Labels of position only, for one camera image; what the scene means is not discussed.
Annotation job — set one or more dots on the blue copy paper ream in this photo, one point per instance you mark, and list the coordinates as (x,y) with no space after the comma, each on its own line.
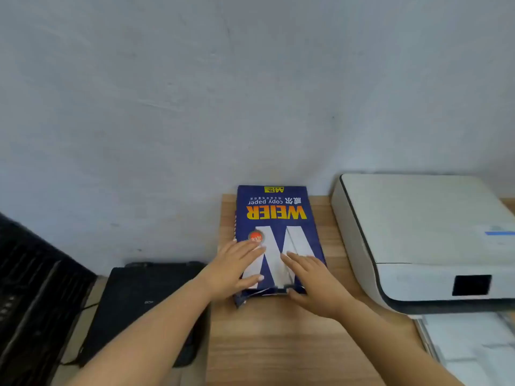
(277,213)

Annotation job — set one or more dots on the white printer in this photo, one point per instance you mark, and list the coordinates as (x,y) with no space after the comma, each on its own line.
(418,213)

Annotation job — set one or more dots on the white printer tray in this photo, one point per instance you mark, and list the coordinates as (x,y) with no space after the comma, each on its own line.
(474,345)

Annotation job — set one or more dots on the person's right forearm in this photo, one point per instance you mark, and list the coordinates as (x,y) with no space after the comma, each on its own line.
(394,349)

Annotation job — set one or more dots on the person's left hand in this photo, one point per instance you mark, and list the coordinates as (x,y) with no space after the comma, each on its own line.
(229,269)

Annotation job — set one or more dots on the person's left forearm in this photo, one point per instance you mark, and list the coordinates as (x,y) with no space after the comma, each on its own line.
(149,341)

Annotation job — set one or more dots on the black plastic crate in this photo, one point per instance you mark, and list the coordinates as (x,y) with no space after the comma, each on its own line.
(32,297)

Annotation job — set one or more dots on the black flatbed scanner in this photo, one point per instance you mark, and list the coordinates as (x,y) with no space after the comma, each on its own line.
(132,301)

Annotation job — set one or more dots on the person's right hand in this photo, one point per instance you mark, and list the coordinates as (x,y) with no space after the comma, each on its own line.
(318,289)

